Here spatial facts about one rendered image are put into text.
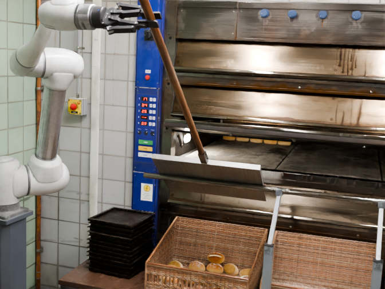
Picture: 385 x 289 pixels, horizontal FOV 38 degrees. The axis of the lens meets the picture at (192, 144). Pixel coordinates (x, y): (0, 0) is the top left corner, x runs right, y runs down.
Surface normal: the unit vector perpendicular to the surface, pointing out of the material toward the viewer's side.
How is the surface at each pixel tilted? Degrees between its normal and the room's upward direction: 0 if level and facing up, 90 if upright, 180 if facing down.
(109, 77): 90
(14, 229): 90
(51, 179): 107
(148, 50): 90
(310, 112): 70
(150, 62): 90
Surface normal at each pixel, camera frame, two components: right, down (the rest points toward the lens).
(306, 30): -0.29, 0.14
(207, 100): -0.26, -0.21
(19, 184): 0.58, 0.11
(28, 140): 0.95, 0.09
